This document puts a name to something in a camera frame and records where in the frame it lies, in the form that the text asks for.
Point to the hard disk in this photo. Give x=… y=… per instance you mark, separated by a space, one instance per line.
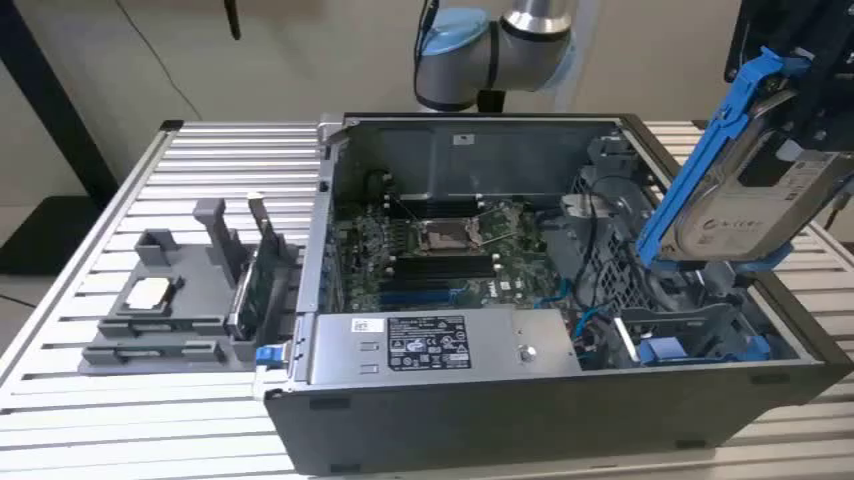
x=734 y=215

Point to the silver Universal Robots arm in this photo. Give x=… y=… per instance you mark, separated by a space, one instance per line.
x=467 y=65

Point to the black RAM slot bank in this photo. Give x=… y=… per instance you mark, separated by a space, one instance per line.
x=443 y=267
x=441 y=205

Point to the blue expansion slot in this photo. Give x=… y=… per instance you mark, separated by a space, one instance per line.
x=414 y=299

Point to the perforated metal drive cage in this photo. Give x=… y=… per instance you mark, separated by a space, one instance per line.
x=614 y=280

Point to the white case sticker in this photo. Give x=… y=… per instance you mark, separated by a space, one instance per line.
x=462 y=139

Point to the green motherboard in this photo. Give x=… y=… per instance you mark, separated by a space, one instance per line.
x=527 y=260

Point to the CPU socket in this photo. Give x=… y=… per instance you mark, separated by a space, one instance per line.
x=443 y=240

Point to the thin metal locking lever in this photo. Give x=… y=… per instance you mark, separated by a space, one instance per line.
x=407 y=208

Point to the silver power supply box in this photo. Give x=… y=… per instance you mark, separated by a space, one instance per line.
x=501 y=345

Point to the dark grey PC case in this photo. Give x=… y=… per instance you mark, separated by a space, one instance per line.
x=467 y=425

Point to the green graphics card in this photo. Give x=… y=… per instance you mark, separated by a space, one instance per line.
x=257 y=300

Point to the blue case latch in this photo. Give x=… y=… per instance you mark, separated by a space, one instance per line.
x=267 y=357

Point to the grey parts rack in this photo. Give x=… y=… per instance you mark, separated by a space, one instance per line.
x=194 y=280

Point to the silver CPU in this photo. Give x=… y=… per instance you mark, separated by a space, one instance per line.
x=152 y=294

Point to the black monitor stand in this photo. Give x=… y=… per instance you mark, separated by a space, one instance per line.
x=40 y=235

